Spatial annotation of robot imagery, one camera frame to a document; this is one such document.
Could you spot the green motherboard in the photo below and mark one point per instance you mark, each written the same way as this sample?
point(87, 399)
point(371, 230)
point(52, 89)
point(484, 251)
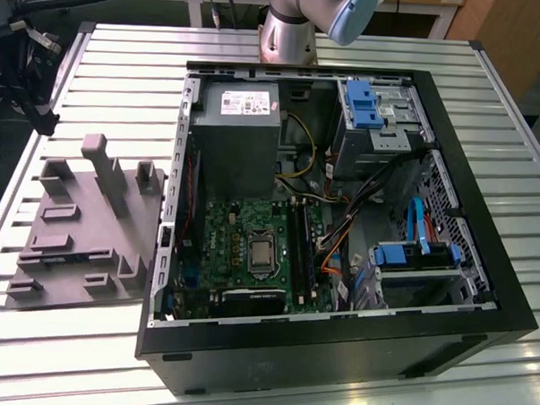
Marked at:
point(219, 227)

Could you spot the black RAM slot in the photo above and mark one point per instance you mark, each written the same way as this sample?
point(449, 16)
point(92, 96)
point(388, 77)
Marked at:
point(296, 257)

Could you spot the grey metal drive cage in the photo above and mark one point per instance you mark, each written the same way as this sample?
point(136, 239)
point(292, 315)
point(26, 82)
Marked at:
point(389, 142)

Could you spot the grey power supply unit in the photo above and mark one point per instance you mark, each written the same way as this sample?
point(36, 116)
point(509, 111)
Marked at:
point(232, 142)

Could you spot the grey parts rack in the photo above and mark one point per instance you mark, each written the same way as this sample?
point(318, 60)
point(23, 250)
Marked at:
point(89, 230)

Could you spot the blue carrier hard disk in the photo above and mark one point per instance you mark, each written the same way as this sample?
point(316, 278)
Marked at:
point(397, 255)

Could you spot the wooden cabinet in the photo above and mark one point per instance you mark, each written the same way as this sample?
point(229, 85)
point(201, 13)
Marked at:
point(506, 33)

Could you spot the blue plastic drive latch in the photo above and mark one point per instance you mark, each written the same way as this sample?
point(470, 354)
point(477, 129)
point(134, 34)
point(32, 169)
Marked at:
point(361, 103)

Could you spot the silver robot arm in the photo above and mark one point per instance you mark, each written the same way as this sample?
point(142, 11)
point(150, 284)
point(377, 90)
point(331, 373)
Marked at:
point(286, 37)

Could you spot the black graphics card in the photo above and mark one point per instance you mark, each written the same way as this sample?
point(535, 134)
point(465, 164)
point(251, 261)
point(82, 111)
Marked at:
point(252, 302)

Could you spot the black PC case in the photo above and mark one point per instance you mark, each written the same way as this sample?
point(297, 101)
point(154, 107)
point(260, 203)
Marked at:
point(290, 360)

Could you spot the CPU socket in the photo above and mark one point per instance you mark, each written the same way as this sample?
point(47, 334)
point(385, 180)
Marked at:
point(261, 272)

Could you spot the silver CPU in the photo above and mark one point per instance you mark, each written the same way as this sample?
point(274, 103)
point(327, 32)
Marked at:
point(260, 253)

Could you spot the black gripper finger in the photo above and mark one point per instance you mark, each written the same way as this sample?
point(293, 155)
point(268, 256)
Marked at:
point(42, 121)

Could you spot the white framed desk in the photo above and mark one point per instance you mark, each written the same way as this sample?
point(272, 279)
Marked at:
point(446, 19)

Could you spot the blue plastic bracket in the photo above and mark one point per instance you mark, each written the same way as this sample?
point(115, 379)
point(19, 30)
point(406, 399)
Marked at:
point(360, 280)

